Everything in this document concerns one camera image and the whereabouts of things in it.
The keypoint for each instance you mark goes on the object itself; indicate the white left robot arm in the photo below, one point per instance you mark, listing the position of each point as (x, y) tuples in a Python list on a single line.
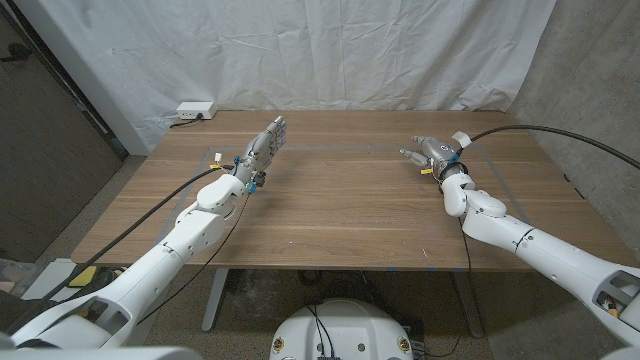
[(160, 265)]

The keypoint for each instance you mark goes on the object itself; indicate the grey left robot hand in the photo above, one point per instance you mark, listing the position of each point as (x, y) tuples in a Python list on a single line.
[(265, 147)]

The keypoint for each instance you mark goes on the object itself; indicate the grey metal table leg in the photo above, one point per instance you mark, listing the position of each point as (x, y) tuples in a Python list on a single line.
[(215, 300), (470, 305)]

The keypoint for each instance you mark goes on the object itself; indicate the black shoe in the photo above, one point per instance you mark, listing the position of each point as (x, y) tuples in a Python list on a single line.
[(106, 273)]

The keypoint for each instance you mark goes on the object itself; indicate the white tape tag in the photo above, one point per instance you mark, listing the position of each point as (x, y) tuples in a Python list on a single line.
[(461, 139)]

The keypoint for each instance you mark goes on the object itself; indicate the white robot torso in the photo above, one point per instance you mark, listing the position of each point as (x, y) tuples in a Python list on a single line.
[(345, 330)]

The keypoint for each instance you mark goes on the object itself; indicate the yellow foot pedal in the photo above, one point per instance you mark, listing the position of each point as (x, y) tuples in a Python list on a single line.
[(82, 276)]

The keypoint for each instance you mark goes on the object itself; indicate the white flat floor panel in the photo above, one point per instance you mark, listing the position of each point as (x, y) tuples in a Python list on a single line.
[(47, 280)]

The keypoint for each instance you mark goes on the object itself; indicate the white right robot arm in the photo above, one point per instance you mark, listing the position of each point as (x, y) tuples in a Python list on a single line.
[(550, 255)]

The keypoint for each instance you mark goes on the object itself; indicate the dark wooden door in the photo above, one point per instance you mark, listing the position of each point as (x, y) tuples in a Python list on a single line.
[(45, 165)]

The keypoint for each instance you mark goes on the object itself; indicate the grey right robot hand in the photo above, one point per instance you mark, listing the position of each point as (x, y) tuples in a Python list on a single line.
[(440, 152)]

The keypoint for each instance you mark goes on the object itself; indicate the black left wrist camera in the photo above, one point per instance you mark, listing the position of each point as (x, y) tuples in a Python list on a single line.
[(259, 178)]

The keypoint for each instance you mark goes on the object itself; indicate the white cloth backdrop sheet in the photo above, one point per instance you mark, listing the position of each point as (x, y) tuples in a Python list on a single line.
[(325, 50)]

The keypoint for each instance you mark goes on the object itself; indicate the clear plastic bin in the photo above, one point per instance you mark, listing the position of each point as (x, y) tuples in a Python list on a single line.
[(15, 277)]

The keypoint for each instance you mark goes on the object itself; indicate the white power strip box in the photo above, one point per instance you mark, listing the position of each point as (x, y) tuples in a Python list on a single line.
[(196, 110)]

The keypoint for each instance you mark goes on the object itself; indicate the white robot shoulder housing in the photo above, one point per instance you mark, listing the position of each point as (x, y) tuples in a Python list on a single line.
[(100, 354)]

